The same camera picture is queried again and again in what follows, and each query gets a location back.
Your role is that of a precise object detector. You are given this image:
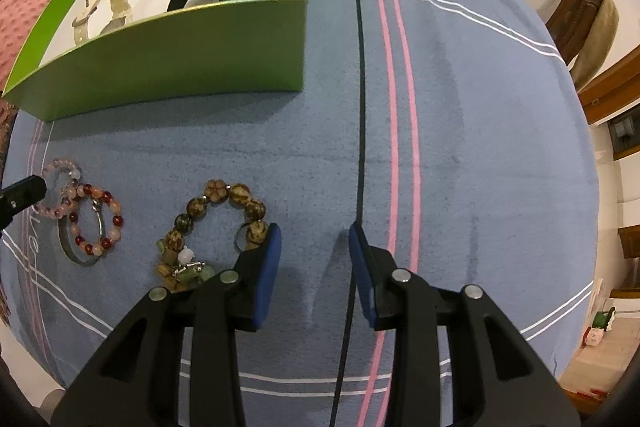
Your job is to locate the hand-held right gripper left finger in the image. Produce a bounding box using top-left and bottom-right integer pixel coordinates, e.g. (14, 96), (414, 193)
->
(50, 223), (282, 427)

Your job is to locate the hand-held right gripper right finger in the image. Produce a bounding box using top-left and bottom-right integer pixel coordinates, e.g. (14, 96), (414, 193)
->
(348, 222), (583, 427)

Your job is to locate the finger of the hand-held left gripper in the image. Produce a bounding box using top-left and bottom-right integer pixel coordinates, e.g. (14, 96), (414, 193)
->
(0, 175), (47, 230)

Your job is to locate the pale pink bead bracelet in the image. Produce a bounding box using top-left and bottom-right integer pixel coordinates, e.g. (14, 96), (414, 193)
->
(32, 157), (82, 220)

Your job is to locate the silver bangle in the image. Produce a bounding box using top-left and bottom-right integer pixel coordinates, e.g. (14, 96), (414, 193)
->
(57, 199), (108, 267)

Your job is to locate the green stone charm bracelet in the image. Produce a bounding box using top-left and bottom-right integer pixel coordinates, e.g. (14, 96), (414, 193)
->
(157, 243), (217, 294)

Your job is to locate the red and pink bead bracelet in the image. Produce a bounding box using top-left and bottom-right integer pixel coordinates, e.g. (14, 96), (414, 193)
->
(64, 183), (125, 258)

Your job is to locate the brown wooden bead bracelet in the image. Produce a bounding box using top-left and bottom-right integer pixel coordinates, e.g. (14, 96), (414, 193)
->
(165, 179), (273, 258)

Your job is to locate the green cardboard box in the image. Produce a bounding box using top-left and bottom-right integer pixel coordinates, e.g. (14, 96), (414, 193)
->
(1, 0), (312, 122)

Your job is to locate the blue striped blanket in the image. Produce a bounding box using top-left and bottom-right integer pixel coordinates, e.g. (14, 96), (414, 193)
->
(0, 0), (601, 427)

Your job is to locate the cream wrist watch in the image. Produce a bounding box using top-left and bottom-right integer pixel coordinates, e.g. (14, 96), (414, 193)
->
(72, 0), (133, 48)

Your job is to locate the wooden cabinet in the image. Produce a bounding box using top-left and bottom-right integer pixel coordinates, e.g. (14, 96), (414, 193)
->
(577, 47), (640, 125)

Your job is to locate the beige cloth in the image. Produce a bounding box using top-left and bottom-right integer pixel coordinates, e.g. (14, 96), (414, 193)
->
(570, 0), (621, 90)

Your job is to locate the wooden chair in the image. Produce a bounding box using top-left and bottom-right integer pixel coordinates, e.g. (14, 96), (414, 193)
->
(545, 0), (608, 65)

